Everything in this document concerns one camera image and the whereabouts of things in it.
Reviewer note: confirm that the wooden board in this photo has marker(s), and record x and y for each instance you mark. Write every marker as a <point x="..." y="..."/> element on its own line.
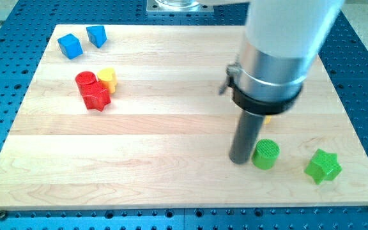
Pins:
<point x="164" y="140"/>

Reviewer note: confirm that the yellow hexagon block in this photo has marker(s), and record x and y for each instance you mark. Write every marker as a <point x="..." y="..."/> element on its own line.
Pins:
<point x="267" y="120"/>

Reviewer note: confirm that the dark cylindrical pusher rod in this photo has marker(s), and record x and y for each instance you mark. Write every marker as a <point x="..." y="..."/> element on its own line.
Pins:
<point x="244" y="140"/>

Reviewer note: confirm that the yellow heart block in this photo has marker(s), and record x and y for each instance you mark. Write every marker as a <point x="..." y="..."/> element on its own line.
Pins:
<point x="107" y="77"/>

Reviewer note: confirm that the red star block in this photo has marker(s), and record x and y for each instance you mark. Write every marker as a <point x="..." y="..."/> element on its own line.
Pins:
<point x="95" y="96"/>

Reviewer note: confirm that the green cylinder block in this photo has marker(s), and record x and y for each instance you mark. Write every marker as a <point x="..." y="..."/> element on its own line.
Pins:
<point x="265" y="154"/>

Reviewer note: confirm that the red cylinder block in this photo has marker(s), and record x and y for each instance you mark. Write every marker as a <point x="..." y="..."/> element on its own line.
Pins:
<point x="84" y="80"/>

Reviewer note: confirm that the blue triangular block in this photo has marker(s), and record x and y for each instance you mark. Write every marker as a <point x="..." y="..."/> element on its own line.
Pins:
<point x="97" y="35"/>

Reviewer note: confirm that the blue cube block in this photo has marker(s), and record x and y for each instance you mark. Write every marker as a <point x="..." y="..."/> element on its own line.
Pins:
<point x="70" y="46"/>

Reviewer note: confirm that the green star block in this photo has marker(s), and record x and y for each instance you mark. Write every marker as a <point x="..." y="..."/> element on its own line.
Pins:
<point x="323" y="166"/>

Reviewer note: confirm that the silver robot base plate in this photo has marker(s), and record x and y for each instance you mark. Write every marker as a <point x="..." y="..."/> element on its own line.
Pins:
<point x="164" y="6"/>

